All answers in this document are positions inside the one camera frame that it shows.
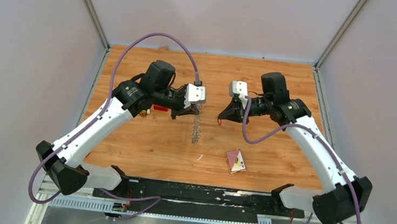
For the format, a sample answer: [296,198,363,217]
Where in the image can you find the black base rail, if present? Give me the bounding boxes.
[110,177,305,222]

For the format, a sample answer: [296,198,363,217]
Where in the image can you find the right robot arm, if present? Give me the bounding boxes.
[218,72,373,224]

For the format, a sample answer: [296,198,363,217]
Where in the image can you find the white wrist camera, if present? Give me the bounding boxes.
[228,80,248,109]
[184,84,206,108]

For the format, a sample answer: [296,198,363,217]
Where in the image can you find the playing card box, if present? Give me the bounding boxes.
[225,149,246,174]

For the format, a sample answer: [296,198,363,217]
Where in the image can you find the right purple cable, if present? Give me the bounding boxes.
[233,95,373,224]

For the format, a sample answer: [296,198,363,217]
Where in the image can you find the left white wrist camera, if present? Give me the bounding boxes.
[184,84,206,108]

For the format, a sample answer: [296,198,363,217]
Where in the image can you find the metal disc with keyrings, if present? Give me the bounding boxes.
[192,104,203,144]

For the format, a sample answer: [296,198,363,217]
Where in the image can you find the purple cable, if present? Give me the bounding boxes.
[27,23,206,218]
[233,95,373,224]

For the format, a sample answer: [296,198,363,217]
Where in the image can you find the white slotted cable duct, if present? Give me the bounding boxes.
[49,196,272,224]

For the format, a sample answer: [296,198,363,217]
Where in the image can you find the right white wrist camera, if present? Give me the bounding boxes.
[228,80,248,109]

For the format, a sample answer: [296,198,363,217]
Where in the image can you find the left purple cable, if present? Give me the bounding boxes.
[27,23,206,218]

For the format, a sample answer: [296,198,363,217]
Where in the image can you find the toy brick car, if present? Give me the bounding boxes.
[139,108,151,118]

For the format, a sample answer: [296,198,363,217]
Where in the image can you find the red window brick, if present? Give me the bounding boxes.
[153,104,169,112]

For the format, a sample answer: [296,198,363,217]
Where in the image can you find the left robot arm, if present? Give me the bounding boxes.
[36,60,206,199]

